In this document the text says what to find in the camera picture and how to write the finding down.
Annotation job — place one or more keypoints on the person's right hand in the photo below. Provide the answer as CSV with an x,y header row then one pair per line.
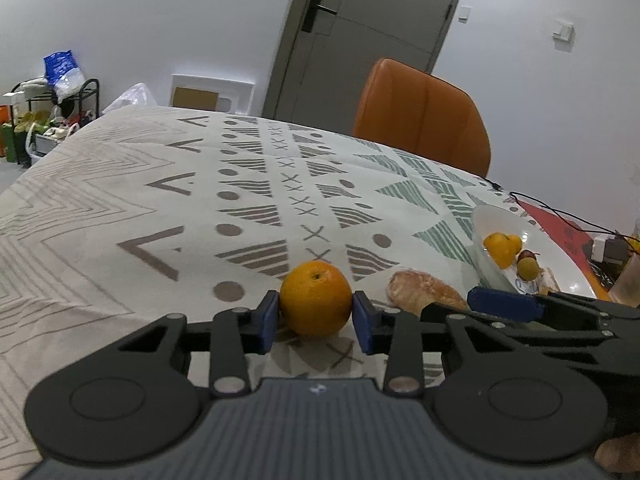
x,y
620,455

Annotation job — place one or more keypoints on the yellow-green round fruit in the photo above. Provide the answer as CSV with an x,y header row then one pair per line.
x,y
528,269

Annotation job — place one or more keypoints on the small red plum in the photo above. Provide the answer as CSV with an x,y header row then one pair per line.
x,y
526,254

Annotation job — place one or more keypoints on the translucent plastic bag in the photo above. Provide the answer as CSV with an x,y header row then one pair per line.
x,y
137,95

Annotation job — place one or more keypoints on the blue white plastic bag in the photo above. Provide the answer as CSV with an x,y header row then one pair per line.
x,y
63,74

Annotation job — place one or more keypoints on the small tangerine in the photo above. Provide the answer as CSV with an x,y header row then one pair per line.
x,y
516,244

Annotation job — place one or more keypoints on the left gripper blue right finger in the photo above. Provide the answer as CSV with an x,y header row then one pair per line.
x,y
398,337

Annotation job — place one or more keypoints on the white enamel plate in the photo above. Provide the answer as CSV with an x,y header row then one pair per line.
x,y
488,219

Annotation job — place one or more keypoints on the black door lock handle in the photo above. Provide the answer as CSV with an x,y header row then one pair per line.
x,y
313,8

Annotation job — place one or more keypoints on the grey entrance door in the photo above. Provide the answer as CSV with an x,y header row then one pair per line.
x,y
317,78

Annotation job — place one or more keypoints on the orange paper bag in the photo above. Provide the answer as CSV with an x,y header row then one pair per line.
x,y
4,118

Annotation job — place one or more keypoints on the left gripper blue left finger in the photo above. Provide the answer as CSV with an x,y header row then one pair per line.
x,y
234,334

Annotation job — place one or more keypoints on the white power adapter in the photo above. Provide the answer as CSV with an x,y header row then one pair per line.
x,y
607,248

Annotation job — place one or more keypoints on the white shopping bag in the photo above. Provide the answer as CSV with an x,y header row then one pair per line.
x,y
39,143

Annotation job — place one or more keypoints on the frosted plastic cup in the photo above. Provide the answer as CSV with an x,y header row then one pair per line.
x,y
626,290

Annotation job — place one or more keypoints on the orange leather chair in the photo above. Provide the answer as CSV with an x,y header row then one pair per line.
x,y
416,112

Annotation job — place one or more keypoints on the patterned tablecloth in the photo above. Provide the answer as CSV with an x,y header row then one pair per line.
x,y
145,213

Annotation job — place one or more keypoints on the peeled pomelo segment back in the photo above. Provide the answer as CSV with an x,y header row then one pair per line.
x,y
412,291

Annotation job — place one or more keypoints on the medium orange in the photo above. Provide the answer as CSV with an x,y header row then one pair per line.
x,y
498,247

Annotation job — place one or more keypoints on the large orange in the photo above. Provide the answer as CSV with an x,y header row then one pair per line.
x,y
315,300

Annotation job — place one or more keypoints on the red cartoon mat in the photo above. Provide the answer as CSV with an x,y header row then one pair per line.
x,y
572,241

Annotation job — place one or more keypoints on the black metal rack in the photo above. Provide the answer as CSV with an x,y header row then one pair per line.
x,y
34,102

